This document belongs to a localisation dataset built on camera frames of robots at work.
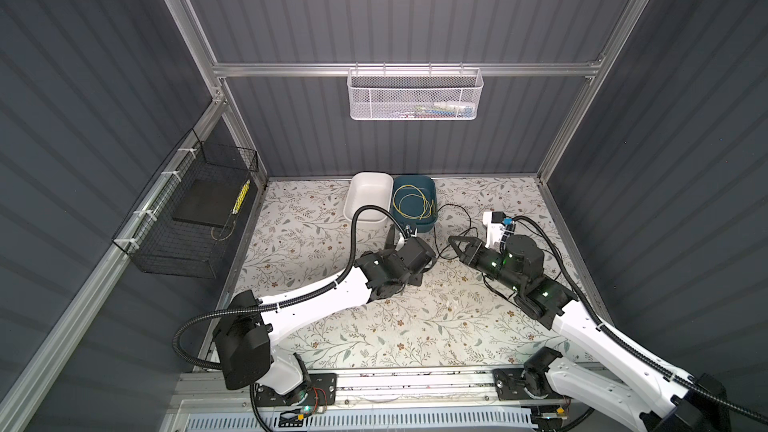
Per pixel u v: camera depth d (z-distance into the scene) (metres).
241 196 0.78
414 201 1.12
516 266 0.57
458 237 0.72
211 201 0.75
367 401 0.72
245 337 0.40
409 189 1.05
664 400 0.40
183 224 0.72
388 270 0.56
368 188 1.15
